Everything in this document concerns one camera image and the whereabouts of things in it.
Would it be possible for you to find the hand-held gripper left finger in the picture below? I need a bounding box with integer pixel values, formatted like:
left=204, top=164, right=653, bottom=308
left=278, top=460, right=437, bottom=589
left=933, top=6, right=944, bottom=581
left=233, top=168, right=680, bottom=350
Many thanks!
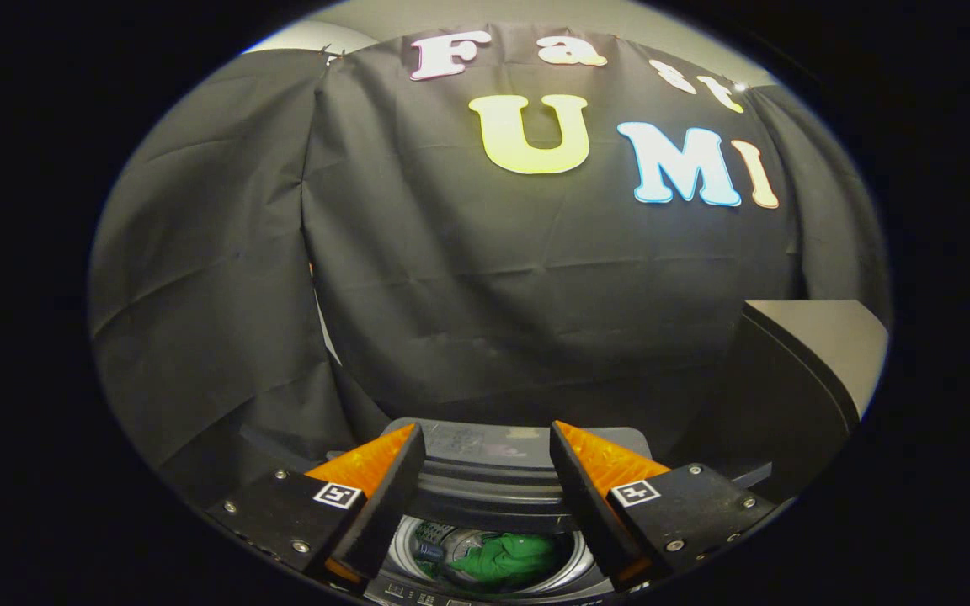
left=205, top=423, right=427, bottom=586

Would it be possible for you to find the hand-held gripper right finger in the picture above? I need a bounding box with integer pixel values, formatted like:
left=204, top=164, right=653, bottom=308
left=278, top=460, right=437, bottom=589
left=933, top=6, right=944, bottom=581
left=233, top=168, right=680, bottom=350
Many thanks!
left=549, top=421, right=781, bottom=590

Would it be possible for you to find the grey washing machine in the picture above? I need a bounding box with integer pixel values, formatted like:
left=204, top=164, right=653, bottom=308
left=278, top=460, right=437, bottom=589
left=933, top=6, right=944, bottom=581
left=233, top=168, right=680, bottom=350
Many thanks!
left=363, top=513, right=621, bottom=605

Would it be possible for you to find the green polo shirt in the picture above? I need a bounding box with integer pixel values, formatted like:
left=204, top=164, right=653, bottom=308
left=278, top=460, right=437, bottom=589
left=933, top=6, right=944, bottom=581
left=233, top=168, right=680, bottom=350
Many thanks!
left=450, top=532, right=557, bottom=586

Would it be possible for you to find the dark washing machine lid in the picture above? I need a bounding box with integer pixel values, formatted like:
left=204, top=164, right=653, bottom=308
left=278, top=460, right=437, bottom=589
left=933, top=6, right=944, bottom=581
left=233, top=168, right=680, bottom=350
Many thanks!
left=325, top=417, right=654, bottom=535

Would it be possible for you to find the black backdrop cloth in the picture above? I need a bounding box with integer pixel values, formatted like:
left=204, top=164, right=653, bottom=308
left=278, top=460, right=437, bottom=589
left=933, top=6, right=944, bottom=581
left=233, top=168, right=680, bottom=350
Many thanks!
left=88, top=25, right=890, bottom=506

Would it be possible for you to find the beige cabinet with black top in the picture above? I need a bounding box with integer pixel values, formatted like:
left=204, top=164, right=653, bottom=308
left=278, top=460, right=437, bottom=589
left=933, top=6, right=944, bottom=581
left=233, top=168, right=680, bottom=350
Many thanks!
left=670, top=299, right=890, bottom=506

